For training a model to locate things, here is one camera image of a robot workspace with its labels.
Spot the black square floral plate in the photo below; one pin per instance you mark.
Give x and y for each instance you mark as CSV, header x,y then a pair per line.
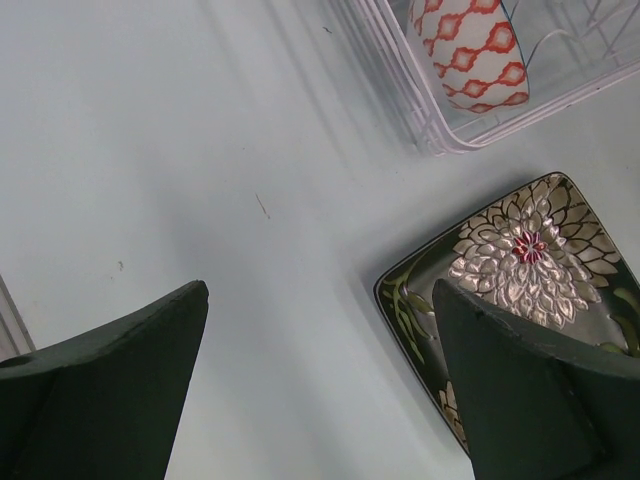
x,y
539,252

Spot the blue patterned bowl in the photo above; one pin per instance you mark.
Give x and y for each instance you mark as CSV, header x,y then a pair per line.
x,y
474,51

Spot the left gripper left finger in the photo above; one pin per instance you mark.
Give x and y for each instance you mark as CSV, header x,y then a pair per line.
x,y
105,404

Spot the clear wire dish rack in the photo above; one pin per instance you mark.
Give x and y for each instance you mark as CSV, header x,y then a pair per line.
x,y
572,50

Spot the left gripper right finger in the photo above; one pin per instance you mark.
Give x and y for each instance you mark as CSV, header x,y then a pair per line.
x,y
535,403

